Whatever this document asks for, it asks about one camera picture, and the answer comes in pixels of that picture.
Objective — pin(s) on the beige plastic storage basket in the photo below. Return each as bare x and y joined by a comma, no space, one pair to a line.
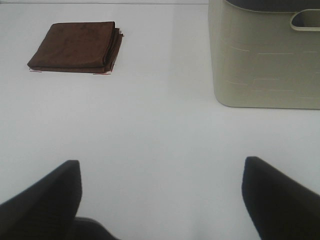
265,53

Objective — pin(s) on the brown towel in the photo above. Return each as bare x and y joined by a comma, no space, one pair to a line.
78,47

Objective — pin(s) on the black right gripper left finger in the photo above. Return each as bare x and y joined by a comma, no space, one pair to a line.
47,210

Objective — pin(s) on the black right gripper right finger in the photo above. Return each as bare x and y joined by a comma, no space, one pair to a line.
279,207

